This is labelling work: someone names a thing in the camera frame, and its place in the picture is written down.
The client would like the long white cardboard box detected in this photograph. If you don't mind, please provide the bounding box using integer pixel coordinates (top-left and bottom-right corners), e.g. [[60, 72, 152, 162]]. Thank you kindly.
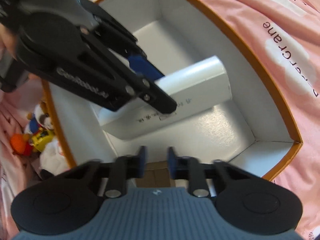
[[98, 56, 232, 140]]

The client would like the white black-eared plush toy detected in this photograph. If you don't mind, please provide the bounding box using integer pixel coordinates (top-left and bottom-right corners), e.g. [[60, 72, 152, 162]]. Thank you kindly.
[[39, 137, 69, 180]]

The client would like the red panda plush toy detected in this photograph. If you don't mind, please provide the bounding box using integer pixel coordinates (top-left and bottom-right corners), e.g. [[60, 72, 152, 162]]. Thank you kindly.
[[24, 101, 54, 134]]

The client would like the yellow tape measure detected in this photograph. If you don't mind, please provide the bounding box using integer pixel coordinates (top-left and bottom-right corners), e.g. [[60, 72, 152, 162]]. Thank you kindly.
[[29, 128, 55, 153]]

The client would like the person's left hand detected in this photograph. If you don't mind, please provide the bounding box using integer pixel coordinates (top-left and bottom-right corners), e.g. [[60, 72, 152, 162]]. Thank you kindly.
[[0, 24, 17, 59]]

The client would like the small brown cardboard box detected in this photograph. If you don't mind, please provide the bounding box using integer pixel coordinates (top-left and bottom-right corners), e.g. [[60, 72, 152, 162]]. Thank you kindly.
[[135, 161, 176, 188]]

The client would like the orange storage box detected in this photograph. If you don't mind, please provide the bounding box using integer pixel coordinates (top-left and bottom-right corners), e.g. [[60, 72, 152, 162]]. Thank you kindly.
[[43, 0, 302, 180]]

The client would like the orange knitted toy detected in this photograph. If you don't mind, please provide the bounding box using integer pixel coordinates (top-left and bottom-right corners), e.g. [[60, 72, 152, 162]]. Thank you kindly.
[[10, 134, 33, 157]]

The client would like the pink bedsheet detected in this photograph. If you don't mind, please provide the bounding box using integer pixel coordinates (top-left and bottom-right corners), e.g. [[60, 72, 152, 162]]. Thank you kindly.
[[0, 0, 320, 240]]

